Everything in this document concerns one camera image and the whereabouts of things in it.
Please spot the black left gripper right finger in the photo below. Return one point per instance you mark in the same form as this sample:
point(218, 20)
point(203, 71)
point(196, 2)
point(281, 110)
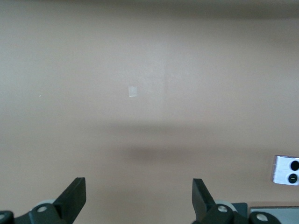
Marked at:
point(210, 214)

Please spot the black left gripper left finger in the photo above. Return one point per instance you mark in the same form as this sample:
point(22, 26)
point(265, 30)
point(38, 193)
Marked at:
point(60, 207)

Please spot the lavender flip phone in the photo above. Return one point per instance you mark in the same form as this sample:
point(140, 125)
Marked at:
point(282, 170)

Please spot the black mouse pad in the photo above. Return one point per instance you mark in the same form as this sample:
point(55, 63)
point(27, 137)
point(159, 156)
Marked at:
point(241, 208)

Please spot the silver laptop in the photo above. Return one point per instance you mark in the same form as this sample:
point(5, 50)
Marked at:
point(275, 215)

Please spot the small tape patch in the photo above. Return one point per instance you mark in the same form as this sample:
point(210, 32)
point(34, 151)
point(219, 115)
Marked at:
point(132, 91)

